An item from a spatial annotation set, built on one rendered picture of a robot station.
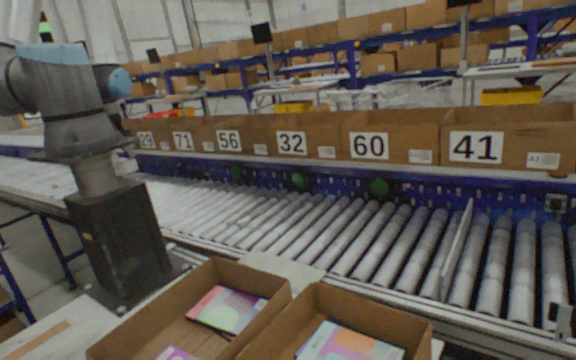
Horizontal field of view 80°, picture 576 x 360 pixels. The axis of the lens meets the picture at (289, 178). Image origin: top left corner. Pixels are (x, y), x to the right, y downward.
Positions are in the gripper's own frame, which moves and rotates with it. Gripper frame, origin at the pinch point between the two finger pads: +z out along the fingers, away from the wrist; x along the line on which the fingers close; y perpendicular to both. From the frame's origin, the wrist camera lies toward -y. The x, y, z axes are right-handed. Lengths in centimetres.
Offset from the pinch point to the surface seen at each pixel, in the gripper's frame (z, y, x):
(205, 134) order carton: 5, -16, 59
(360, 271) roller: 29, 98, 7
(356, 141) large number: 6, 76, 59
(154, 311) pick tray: 22, 61, -36
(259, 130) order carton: 2, 24, 59
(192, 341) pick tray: 28, 72, -34
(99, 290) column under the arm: 29, 27, -34
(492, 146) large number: 7, 125, 59
